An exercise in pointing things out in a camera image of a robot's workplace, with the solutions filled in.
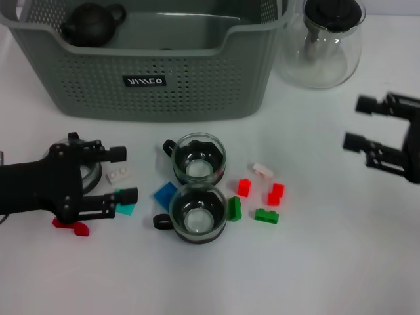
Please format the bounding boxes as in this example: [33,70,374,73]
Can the grey-green perforated storage bin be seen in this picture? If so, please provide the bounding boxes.
[0,0,296,123]

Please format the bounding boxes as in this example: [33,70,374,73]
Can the green two-stud brick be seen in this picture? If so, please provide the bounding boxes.
[254,208,280,226]

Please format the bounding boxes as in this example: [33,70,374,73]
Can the green sloped brick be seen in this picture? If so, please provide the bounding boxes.
[228,196,243,222]

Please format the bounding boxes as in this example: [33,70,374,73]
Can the red stepped brick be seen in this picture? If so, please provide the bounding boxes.
[267,182,285,207]

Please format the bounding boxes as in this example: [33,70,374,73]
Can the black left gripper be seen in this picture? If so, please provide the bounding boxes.
[0,139,138,226]

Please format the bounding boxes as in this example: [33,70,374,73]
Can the white two-stud brick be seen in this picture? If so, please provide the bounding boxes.
[251,162,275,179]
[106,167,134,184]

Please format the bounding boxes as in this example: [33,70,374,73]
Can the cyan flat square tile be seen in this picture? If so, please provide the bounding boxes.
[114,188,137,217]

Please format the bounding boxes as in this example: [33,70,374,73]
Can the black clay teapot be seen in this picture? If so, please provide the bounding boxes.
[61,2,127,47]

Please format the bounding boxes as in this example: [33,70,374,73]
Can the dark red curved brick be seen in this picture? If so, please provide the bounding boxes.
[52,217,91,237]

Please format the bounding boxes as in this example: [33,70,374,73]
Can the small red single brick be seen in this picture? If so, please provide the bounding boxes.
[238,178,252,197]

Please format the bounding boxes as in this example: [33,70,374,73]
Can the blue flat square tile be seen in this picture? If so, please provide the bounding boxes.
[153,180,180,211]

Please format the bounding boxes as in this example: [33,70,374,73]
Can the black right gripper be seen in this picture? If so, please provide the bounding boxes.
[343,93,420,184]

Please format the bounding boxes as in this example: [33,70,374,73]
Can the glass carafe with black lid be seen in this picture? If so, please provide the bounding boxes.
[281,0,367,89]

